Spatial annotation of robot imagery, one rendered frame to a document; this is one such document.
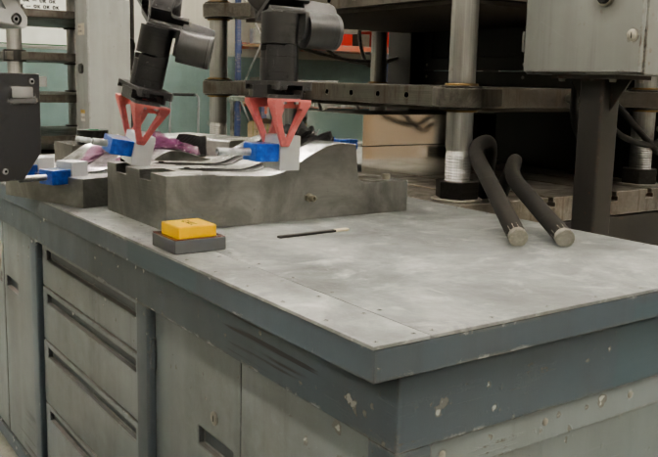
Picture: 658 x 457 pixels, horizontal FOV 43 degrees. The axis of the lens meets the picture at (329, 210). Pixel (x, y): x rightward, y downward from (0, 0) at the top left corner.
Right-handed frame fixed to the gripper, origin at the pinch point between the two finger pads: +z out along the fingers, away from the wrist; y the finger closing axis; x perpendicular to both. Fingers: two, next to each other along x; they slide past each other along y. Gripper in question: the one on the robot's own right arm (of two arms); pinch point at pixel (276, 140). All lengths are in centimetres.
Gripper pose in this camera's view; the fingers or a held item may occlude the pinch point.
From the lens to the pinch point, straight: 129.7
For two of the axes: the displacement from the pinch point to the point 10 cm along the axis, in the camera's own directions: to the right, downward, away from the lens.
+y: -5.6, -1.4, 8.2
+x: -8.3, 0.5, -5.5
